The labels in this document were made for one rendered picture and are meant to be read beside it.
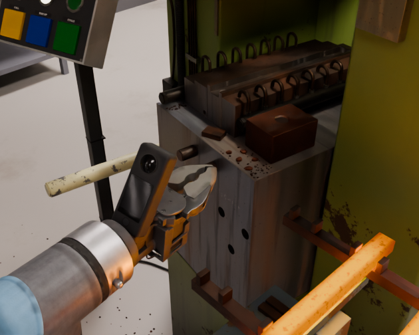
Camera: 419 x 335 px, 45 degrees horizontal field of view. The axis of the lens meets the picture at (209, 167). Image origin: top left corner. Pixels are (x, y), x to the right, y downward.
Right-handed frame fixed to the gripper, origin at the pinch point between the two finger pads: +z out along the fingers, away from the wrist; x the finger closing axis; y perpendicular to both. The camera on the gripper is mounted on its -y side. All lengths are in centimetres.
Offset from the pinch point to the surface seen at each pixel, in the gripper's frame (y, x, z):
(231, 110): 8.1, -14.1, 27.5
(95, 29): 8, -61, 33
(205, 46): 9, -39, 50
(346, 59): 4, -5, 63
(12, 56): 112, -240, 122
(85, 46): 11, -60, 29
